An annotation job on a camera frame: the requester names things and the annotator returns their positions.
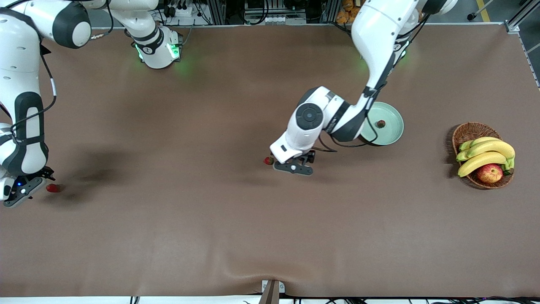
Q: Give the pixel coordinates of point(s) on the white table corner bracket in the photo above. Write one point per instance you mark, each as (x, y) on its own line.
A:
(513, 28)

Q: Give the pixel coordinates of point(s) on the aluminium frame post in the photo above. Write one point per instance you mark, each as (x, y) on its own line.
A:
(217, 12)

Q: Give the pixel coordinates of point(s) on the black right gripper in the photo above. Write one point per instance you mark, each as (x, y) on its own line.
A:
(45, 172)

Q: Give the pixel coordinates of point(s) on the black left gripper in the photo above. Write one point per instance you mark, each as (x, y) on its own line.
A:
(310, 157)

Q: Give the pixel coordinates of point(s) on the table cover cloth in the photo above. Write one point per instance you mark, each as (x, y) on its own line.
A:
(270, 245)

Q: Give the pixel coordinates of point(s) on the white power strip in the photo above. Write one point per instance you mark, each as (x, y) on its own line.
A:
(185, 11)

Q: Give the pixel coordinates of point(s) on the yellow banana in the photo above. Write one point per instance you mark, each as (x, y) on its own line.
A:
(481, 161)
(493, 147)
(485, 140)

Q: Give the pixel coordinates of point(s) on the light green round plate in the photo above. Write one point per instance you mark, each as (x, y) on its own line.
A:
(388, 133)

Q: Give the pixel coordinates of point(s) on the white socket bar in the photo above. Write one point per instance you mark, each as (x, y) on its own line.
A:
(274, 19)

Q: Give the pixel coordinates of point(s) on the red apple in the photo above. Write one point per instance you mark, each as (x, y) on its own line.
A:
(489, 174)

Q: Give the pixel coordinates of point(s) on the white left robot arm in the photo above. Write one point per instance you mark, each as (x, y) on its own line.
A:
(379, 33)

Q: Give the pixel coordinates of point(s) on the bag of orange buns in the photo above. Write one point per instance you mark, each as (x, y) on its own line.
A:
(346, 12)

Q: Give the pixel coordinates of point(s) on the grey metal pole bracket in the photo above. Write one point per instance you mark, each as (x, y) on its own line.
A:
(272, 293)

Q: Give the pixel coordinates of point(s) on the brown wicker basket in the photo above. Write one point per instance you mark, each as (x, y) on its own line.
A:
(466, 134)

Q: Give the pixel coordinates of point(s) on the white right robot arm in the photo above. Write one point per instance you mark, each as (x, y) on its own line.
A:
(21, 50)

